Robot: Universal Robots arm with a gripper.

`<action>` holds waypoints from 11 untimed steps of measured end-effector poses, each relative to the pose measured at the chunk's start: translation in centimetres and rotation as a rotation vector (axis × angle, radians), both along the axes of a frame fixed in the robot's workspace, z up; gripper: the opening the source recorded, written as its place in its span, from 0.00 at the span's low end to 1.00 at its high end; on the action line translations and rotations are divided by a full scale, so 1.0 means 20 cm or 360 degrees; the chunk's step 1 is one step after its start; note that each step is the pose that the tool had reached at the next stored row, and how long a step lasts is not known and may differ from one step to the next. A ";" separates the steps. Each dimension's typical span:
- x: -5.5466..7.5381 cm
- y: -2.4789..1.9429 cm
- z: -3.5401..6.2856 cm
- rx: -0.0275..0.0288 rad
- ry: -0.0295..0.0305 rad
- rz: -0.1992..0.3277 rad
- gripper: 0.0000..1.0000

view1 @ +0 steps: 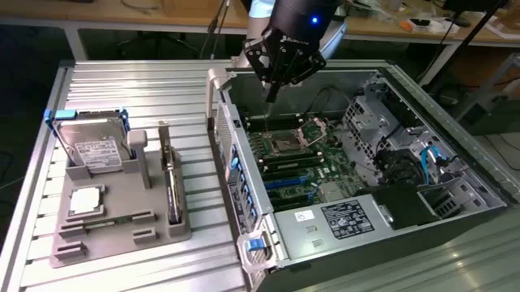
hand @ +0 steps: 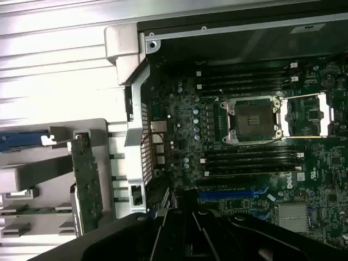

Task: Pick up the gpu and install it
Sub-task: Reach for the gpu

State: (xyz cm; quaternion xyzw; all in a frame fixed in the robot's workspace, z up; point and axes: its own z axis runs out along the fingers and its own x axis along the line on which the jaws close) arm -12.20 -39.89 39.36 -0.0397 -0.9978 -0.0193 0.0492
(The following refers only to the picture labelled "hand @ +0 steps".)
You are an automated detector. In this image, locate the grey parts rack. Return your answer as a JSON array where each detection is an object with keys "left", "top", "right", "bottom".
[{"left": 0, "top": 117, "right": 115, "bottom": 241}]

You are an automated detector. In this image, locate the CPU socket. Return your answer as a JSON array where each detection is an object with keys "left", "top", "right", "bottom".
[{"left": 220, "top": 95, "right": 283, "bottom": 145}]

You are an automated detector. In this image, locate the silver chipset heatsink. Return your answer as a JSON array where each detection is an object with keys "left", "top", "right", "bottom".
[{"left": 277, "top": 202, "right": 310, "bottom": 233}]

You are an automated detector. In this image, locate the hard disk blue carrier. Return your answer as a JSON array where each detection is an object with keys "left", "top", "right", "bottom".
[{"left": 0, "top": 129, "right": 54, "bottom": 153}]

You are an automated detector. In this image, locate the green motherboard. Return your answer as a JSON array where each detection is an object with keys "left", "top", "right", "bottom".
[{"left": 148, "top": 58, "right": 348, "bottom": 245}]

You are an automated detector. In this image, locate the blue expansion slot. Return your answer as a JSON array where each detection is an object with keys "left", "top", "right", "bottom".
[{"left": 198, "top": 191, "right": 258, "bottom": 199}]

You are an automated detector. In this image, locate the dark RAM stick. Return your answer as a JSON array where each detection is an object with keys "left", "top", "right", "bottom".
[{"left": 205, "top": 167, "right": 302, "bottom": 176}]

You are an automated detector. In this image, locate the metal socket cover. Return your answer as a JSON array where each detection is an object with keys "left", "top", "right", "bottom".
[{"left": 281, "top": 92, "right": 334, "bottom": 139}]

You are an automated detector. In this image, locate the open black PC case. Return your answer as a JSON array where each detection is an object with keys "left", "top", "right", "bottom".
[{"left": 104, "top": 4, "right": 348, "bottom": 251}]

